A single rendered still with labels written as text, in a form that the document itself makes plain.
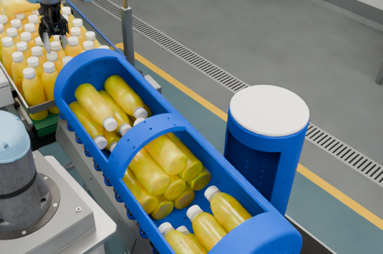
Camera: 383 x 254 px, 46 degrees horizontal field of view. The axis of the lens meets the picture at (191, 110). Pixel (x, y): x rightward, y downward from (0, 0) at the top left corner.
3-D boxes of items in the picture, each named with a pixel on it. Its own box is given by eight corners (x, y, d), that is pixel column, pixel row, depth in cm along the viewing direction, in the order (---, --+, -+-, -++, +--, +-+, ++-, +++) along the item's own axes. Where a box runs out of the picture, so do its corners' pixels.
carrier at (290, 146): (219, 221, 227) (207, 270, 205) (235, 81, 171) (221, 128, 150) (276, 233, 222) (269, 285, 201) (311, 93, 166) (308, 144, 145)
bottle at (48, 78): (60, 115, 171) (52, 76, 159) (44, 111, 173) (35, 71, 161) (70, 105, 176) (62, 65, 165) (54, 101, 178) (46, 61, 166)
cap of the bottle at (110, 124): (101, 127, 136) (104, 130, 135) (106, 117, 135) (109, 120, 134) (111, 128, 139) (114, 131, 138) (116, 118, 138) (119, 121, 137)
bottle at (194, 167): (199, 157, 121) (163, 119, 133) (178, 173, 120) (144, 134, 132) (206, 169, 126) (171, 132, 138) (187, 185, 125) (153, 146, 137)
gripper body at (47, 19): (49, 40, 157) (44, 9, 150) (40, 29, 162) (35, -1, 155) (70, 35, 161) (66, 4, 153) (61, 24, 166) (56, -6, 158)
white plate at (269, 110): (236, 79, 170) (236, 81, 171) (223, 126, 149) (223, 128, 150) (310, 91, 165) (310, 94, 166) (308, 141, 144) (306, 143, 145)
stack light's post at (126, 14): (136, 179, 267) (123, 10, 197) (133, 175, 269) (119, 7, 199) (142, 176, 268) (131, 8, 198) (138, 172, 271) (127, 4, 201)
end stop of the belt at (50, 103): (31, 114, 164) (29, 108, 162) (30, 113, 164) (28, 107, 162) (128, 81, 182) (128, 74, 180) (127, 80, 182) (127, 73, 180)
